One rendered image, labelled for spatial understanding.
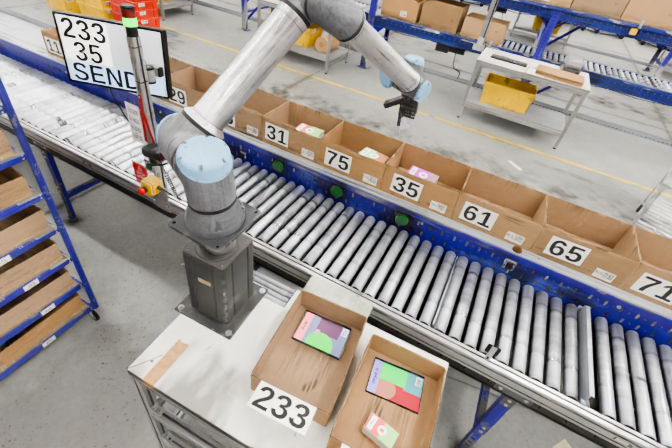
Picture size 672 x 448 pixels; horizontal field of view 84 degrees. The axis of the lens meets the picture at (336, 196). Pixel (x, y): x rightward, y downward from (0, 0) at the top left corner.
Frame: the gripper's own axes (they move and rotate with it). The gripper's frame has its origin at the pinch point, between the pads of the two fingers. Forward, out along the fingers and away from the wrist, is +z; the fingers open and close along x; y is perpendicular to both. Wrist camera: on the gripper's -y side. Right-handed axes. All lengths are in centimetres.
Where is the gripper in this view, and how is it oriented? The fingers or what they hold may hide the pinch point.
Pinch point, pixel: (398, 128)
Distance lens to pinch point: 195.6
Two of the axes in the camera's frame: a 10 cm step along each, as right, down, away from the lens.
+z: -0.3, 7.5, 6.6
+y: 9.4, 2.4, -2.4
